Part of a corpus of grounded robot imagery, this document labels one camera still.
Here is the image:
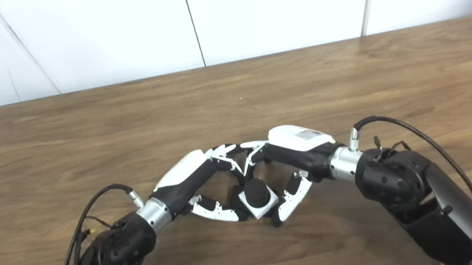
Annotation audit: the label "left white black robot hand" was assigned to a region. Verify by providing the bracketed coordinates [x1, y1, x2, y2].
[147, 142, 251, 236]

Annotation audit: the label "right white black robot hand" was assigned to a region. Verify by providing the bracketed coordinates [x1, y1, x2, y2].
[237, 116, 356, 232]

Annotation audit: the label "black peg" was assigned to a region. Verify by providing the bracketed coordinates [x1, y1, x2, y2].
[229, 176, 274, 222]

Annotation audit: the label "white square piece with hole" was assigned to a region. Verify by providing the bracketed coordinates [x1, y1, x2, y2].
[237, 186, 282, 222]

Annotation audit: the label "right wrist thin wires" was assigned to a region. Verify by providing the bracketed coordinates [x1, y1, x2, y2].
[371, 130, 413, 160]

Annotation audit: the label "wrist thin wires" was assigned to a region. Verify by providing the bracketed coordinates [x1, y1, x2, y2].
[371, 130, 413, 160]
[70, 212, 115, 242]

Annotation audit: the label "left wrist thin wires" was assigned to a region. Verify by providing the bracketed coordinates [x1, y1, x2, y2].
[70, 212, 115, 242]

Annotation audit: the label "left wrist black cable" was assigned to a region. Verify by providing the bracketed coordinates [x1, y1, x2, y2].
[41, 180, 156, 265]

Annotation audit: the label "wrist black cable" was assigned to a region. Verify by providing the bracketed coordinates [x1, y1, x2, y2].
[41, 180, 156, 265]
[345, 99, 472, 265]

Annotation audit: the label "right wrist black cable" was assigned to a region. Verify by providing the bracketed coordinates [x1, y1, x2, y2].
[345, 99, 472, 265]

